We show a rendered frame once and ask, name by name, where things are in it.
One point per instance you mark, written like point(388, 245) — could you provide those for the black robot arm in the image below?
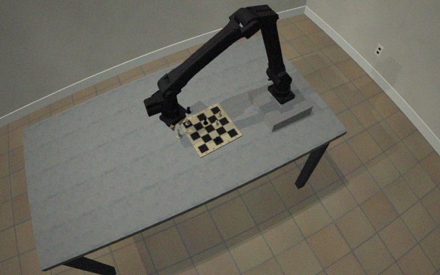
point(253, 19)

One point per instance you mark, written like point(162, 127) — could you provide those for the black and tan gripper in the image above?
point(174, 117)

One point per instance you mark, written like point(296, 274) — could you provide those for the black and cream chessboard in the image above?
point(203, 136)

